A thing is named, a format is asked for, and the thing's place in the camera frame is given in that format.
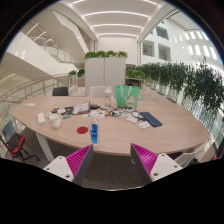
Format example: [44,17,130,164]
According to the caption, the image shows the ceiling light strips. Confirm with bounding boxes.
[71,0,159,38]

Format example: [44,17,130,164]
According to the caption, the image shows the white small packet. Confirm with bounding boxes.
[126,115,139,124]
[138,120,152,130]

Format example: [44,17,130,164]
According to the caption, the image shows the dark blue tablet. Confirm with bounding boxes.
[139,111,164,128]

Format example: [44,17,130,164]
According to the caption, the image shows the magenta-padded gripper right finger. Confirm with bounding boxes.
[130,143,184,186]

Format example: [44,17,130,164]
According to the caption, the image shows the wood-topped glass railing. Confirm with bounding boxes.
[0,73,71,111]

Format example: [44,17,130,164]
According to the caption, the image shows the green planter on dark stand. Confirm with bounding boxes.
[125,68,146,88]

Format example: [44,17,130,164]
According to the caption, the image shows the white mug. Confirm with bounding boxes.
[48,113,62,129]

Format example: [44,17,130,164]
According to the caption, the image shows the flat round red coaster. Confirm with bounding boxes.
[76,125,89,135]

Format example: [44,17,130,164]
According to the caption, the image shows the white cabinet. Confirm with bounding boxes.
[84,56,128,98]

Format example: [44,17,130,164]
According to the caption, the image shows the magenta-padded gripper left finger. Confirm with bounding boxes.
[43,143,95,187]

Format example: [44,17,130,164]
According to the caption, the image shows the red and black office chair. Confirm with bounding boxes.
[0,120,41,163]

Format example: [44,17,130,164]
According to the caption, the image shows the white chair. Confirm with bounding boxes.
[89,85,109,98]
[173,141,214,168]

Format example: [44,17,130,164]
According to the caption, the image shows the open paper booklet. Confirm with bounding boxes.
[72,101,91,115]

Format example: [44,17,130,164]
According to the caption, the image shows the green plant hedge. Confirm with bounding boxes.
[135,59,224,114]

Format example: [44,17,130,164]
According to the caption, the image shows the clear shaker bottle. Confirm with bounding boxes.
[103,87,113,108]

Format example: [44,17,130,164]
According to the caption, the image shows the clear blue-labelled water bottle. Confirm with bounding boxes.
[89,118,100,148]

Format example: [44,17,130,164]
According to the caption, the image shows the white power cable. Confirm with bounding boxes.
[34,123,44,136]

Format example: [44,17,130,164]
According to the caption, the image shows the black notebook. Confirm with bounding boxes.
[63,105,76,116]

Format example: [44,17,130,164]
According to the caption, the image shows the black tangled cable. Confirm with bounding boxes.
[108,106,141,118]

